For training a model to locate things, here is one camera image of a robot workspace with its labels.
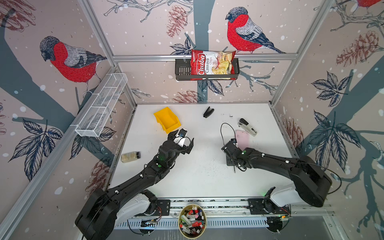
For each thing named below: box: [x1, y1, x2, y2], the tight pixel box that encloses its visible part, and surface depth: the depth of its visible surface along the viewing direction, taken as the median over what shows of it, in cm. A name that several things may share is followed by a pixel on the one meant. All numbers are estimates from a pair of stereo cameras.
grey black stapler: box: [237, 118, 258, 137], surface depth 106 cm
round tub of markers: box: [178, 204, 207, 240], surface depth 63 cm
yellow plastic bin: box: [153, 107, 182, 134], surface depth 110 cm
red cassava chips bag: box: [190, 49, 236, 80], surface depth 90 cm
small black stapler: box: [203, 106, 215, 118], surface depth 116 cm
